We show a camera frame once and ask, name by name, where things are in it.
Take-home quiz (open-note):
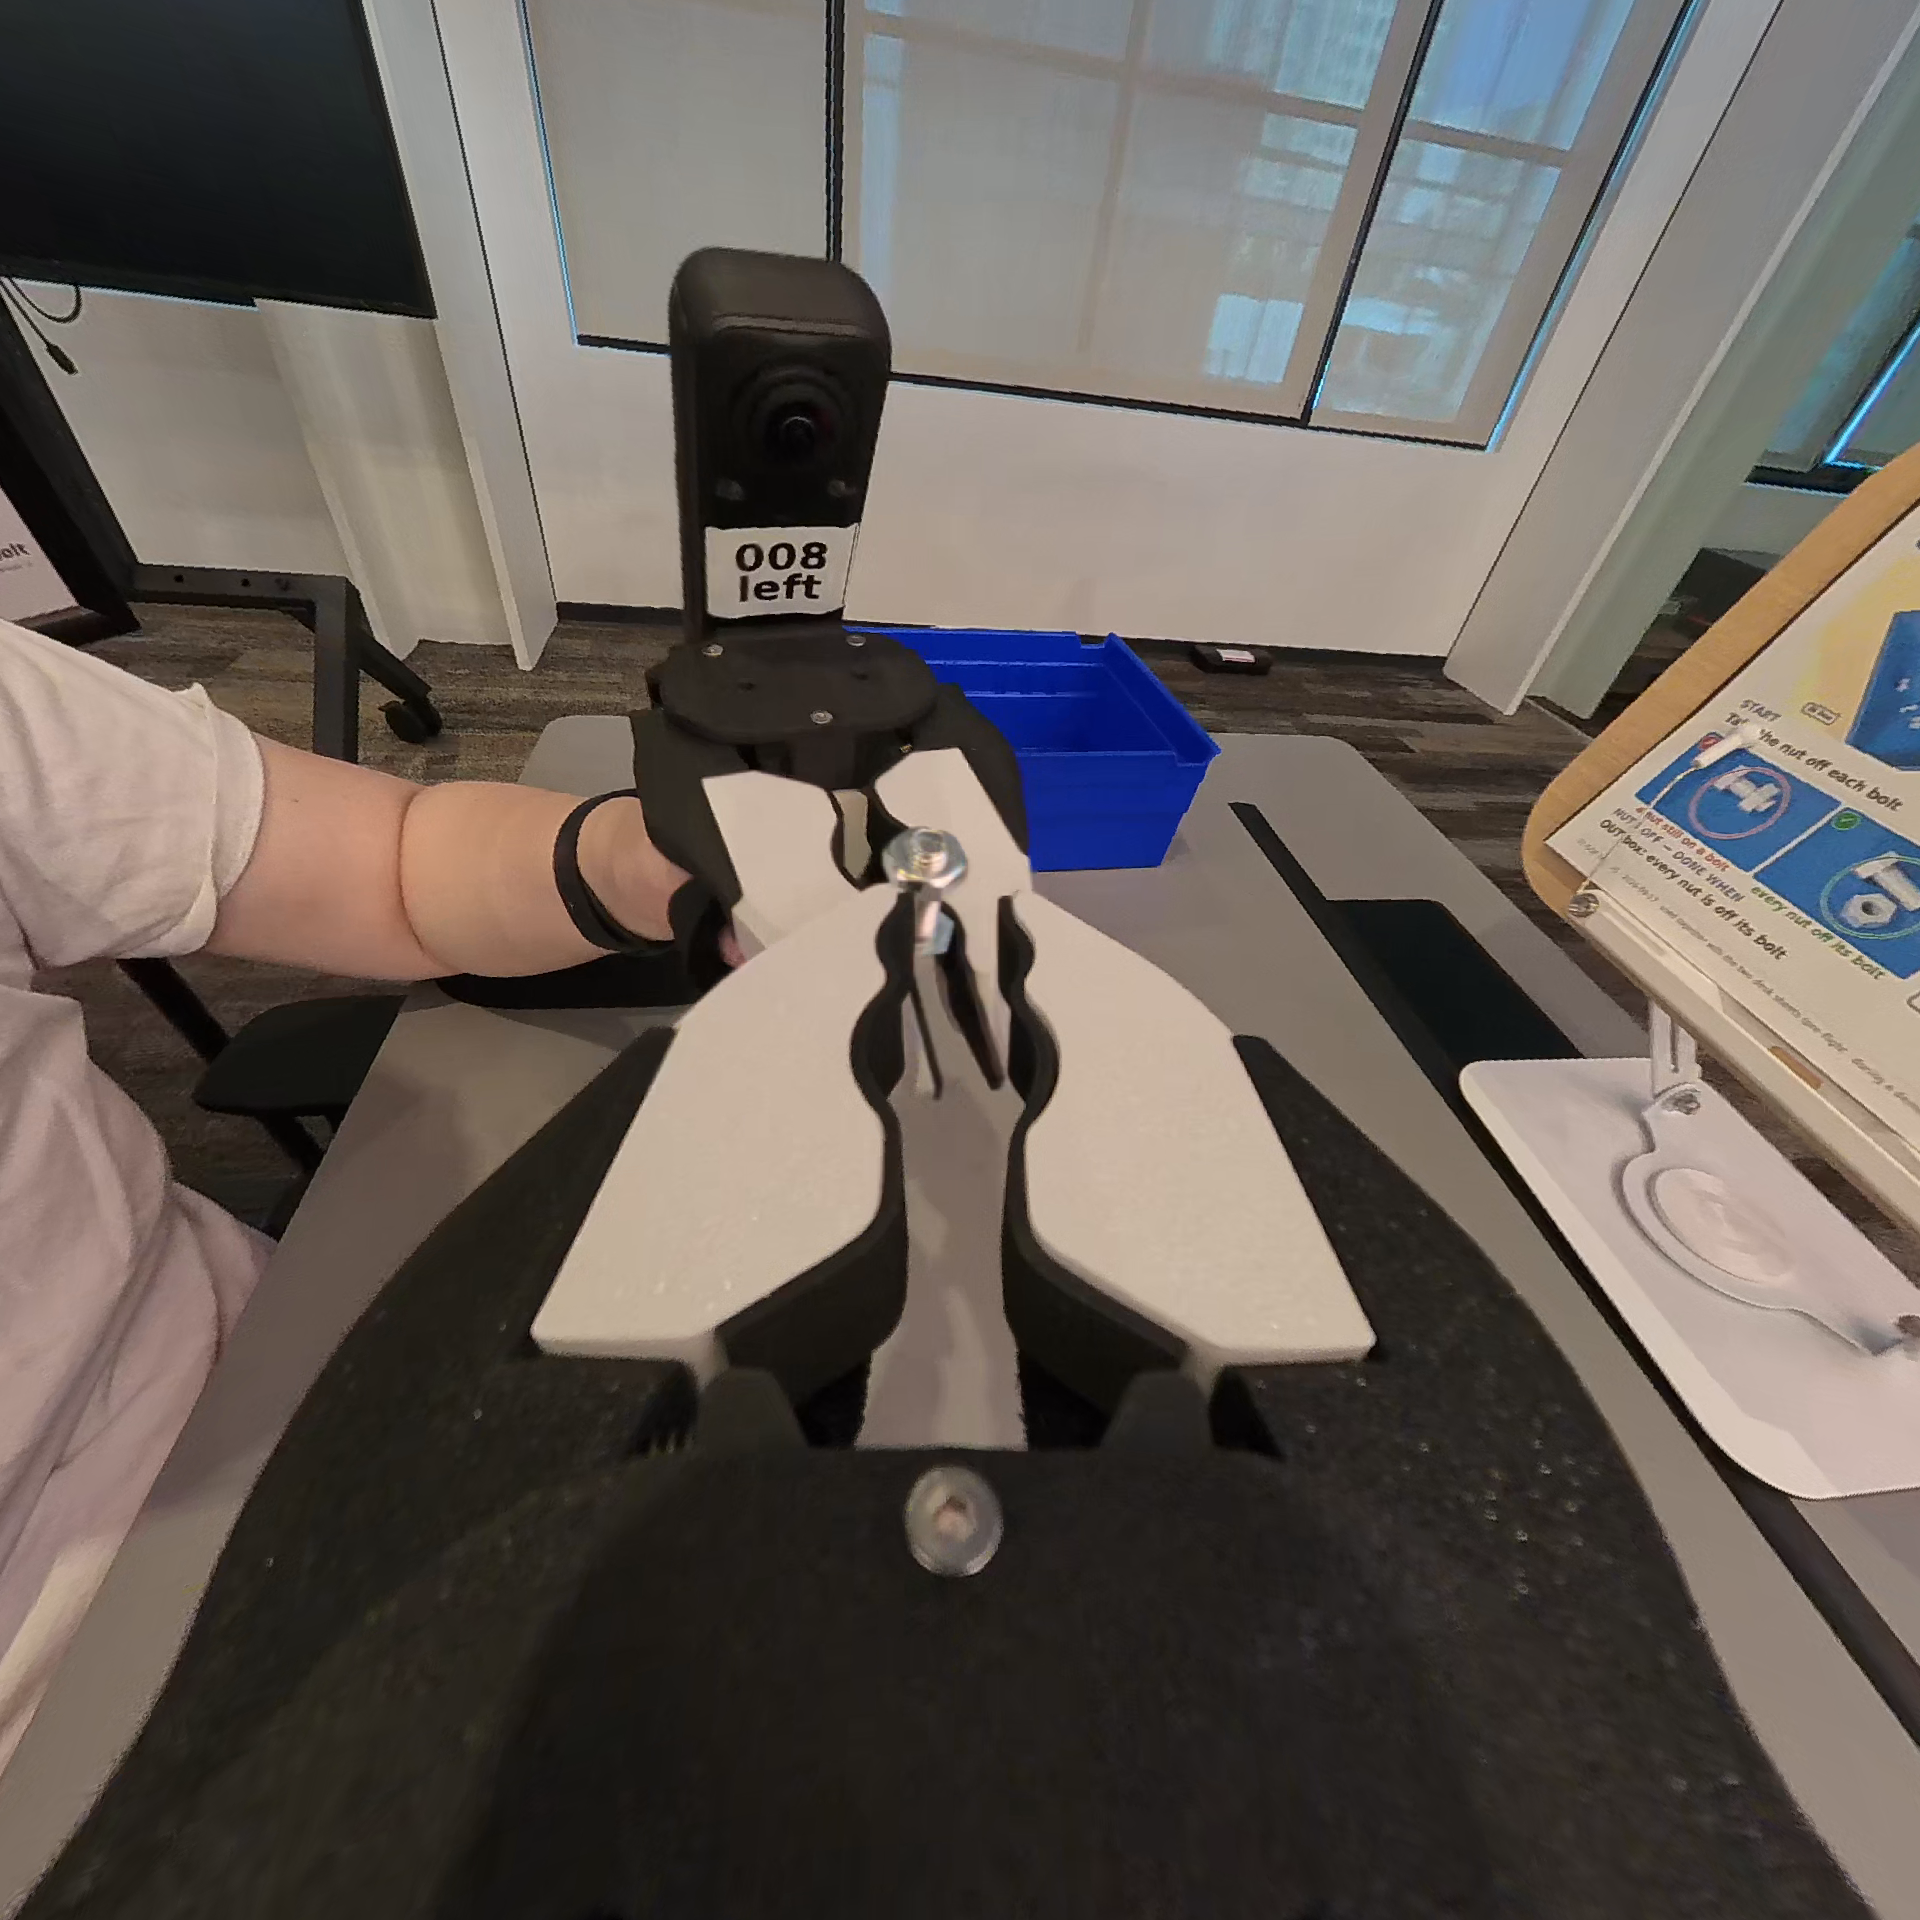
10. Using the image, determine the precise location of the narrow side window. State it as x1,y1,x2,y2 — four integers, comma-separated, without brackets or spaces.
1747,225,1920,489

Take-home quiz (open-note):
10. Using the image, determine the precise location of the black office chair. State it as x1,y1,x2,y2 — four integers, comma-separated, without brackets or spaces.
119,960,409,1175

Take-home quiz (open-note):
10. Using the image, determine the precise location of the black wristband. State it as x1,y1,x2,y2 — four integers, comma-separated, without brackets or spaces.
550,792,682,956

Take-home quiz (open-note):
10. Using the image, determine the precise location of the instruction sheet on wooden stand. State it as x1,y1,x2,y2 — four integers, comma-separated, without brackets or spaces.
1523,449,1920,1232

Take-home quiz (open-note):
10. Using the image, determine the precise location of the black rolling monitor stand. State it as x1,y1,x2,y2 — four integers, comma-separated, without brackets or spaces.
129,562,445,745

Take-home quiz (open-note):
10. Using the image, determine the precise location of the black monitor cable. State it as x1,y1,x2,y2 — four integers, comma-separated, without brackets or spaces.
0,277,87,379

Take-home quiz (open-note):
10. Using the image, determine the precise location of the person's left hand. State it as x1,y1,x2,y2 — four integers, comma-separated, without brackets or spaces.
577,810,753,972

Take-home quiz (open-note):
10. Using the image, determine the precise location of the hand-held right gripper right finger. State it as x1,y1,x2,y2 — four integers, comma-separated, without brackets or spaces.
1002,887,1378,1420

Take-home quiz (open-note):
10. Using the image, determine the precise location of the black wall monitor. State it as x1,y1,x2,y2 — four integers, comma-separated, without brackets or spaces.
0,0,441,320

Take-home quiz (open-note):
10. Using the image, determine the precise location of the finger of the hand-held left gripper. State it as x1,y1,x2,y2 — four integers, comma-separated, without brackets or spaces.
702,769,941,1101
871,748,1037,1098

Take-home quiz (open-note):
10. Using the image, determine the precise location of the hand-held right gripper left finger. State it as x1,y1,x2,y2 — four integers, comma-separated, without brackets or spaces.
529,884,910,1420

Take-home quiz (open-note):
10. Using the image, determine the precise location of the blue plastic bin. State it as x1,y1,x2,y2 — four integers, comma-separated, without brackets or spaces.
843,627,1220,873

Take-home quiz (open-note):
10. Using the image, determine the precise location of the white book stand base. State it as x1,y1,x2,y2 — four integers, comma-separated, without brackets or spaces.
1458,1001,1920,1501

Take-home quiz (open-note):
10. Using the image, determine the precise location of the flanged steel bolt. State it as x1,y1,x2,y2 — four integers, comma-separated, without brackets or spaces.
881,827,972,970

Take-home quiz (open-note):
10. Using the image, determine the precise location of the printed instruction sheet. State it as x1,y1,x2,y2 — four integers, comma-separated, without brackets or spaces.
1546,504,1920,1187

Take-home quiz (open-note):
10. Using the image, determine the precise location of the black framed floor sign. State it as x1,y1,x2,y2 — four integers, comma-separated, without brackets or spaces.
0,323,145,649

